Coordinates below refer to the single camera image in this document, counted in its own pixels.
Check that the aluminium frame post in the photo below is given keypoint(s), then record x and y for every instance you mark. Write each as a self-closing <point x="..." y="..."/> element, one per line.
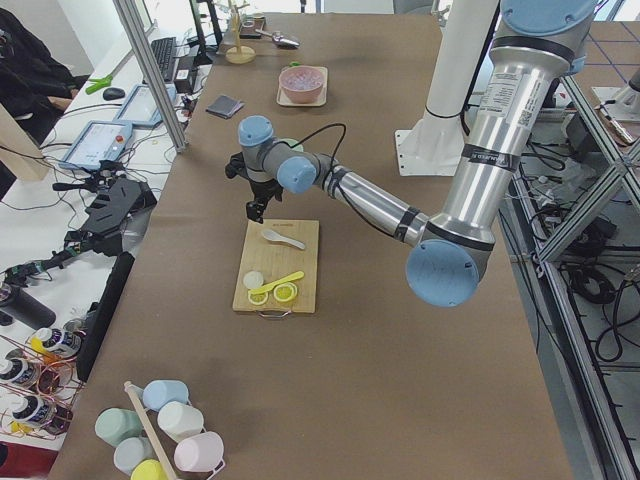
<point x="134" y="29"/>

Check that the pile of clear ice cubes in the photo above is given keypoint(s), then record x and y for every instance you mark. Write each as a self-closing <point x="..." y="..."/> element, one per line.
<point x="301" y="79"/>

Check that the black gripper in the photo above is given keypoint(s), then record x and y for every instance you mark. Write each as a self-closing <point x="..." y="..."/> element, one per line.
<point x="262" y="190"/>

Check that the metal ice scoop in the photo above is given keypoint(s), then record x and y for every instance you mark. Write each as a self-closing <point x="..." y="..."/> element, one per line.
<point x="280" y="39"/>

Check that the copper wire bottle basket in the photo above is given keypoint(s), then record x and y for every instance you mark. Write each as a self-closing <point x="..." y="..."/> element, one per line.
<point x="38" y="391"/>

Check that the black computer mouse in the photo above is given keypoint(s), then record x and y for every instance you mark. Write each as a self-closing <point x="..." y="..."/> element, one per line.
<point x="113" y="93"/>

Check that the yellow cup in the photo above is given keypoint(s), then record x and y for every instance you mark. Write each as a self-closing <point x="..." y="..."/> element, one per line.
<point x="149" y="469"/>

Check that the mint green bowl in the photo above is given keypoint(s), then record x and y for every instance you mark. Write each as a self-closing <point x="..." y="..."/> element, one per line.
<point x="294" y="144"/>

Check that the black keyboard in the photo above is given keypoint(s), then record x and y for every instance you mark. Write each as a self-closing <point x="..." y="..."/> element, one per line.
<point x="164" y="51"/>

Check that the single lemon slice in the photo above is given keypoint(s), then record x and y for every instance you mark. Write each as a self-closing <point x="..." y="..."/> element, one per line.
<point x="257" y="299"/>

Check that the teach pendant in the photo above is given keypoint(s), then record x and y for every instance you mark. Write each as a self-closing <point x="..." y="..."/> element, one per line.
<point x="99" y="141"/>
<point x="139" y="108"/>

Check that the pink cup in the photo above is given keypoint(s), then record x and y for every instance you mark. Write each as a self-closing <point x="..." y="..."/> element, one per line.
<point x="203" y="452"/>

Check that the purple cloth underneath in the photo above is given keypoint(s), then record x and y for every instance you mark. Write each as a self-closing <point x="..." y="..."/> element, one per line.
<point x="236" y="107"/>

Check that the pink bowl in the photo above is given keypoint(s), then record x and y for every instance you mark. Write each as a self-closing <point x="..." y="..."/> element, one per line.
<point x="304" y="97"/>

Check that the yellow plastic knife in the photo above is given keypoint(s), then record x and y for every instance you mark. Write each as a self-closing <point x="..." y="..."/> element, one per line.
<point x="271" y="285"/>

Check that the lemon slice stack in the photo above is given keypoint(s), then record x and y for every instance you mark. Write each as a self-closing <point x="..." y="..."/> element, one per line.
<point x="285" y="292"/>

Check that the grey blue cup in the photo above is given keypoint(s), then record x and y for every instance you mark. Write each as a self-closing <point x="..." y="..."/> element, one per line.
<point x="131" y="452"/>

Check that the wooden mug tree stand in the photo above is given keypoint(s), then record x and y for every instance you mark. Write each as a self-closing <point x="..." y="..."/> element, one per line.
<point x="237" y="54"/>

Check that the grey folded cloth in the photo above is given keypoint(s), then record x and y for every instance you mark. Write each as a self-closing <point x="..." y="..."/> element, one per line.
<point x="221" y="107"/>

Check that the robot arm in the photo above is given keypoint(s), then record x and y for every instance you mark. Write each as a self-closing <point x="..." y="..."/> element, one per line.
<point x="536" y="43"/>

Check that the cream serving tray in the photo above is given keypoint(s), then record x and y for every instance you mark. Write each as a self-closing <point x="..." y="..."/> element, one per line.
<point x="284" y="101"/>

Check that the white cup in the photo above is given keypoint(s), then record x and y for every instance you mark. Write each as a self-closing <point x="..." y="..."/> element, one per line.
<point x="180" y="421"/>

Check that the teach pendant far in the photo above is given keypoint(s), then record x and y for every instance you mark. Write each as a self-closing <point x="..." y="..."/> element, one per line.
<point x="139" y="108"/>

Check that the bamboo cutting board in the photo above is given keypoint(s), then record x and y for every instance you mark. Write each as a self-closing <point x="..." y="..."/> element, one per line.
<point x="276" y="260"/>

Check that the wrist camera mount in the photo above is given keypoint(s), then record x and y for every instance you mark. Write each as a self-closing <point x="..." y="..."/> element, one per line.
<point x="236" y="167"/>

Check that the teach pendant near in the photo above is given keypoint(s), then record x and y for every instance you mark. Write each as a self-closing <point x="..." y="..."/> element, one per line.
<point x="99" y="141"/>

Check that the white ceramic spoon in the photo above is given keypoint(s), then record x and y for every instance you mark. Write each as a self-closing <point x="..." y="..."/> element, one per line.
<point x="275" y="237"/>

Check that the green cup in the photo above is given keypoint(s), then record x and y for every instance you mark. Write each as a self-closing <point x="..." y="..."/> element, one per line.
<point x="115" y="425"/>

